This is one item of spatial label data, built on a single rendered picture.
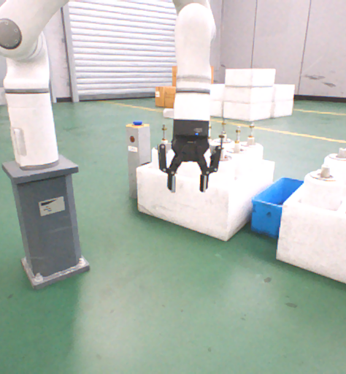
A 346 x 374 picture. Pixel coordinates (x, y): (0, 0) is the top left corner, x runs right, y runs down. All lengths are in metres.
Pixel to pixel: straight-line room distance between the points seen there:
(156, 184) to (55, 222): 0.42
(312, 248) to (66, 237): 0.65
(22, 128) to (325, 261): 0.82
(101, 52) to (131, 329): 5.76
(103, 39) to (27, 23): 5.53
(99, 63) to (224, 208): 5.41
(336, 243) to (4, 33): 0.89
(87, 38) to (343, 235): 5.67
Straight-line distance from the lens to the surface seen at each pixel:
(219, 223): 1.00
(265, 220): 1.06
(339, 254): 0.91
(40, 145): 0.78
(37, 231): 0.82
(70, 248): 0.87
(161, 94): 4.96
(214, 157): 0.66
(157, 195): 1.12
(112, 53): 6.32
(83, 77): 6.07
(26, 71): 0.80
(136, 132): 1.24
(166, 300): 0.79
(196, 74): 0.62
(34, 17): 0.74
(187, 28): 0.62
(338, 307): 0.86
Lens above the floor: 0.52
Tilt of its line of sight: 20 degrees down
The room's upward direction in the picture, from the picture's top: straight up
